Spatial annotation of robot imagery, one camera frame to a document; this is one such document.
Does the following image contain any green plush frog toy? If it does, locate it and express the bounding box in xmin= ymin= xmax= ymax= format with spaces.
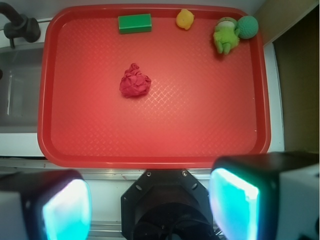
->
xmin=213 ymin=17 xmax=240 ymax=55

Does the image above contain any green rectangular block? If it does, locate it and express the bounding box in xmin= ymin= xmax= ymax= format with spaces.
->
xmin=118 ymin=13 xmax=153 ymax=34

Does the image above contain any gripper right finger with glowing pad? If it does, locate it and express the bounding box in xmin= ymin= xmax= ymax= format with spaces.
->
xmin=208 ymin=151 xmax=320 ymax=240

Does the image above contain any yellow rubber duck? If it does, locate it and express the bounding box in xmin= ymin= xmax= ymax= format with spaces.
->
xmin=175 ymin=9 xmax=195 ymax=31

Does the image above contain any dark sink faucet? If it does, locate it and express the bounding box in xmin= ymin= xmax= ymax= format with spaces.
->
xmin=0 ymin=2 xmax=41 ymax=49

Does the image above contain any red plastic tray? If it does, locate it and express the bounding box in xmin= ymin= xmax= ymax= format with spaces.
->
xmin=37 ymin=4 xmax=271 ymax=169

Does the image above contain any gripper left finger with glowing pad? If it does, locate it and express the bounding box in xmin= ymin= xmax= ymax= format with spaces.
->
xmin=0 ymin=169 xmax=92 ymax=240

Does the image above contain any teal textured ball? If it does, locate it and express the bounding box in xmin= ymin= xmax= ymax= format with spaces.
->
xmin=237 ymin=15 xmax=259 ymax=40

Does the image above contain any crumpled red paper ball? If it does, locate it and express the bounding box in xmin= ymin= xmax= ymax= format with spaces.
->
xmin=119 ymin=63 xmax=152 ymax=98

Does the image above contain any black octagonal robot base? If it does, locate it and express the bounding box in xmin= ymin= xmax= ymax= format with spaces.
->
xmin=120 ymin=169 xmax=219 ymax=240

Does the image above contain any grey sink basin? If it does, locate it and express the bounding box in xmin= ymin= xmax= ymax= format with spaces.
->
xmin=0 ymin=43 xmax=44 ymax=133

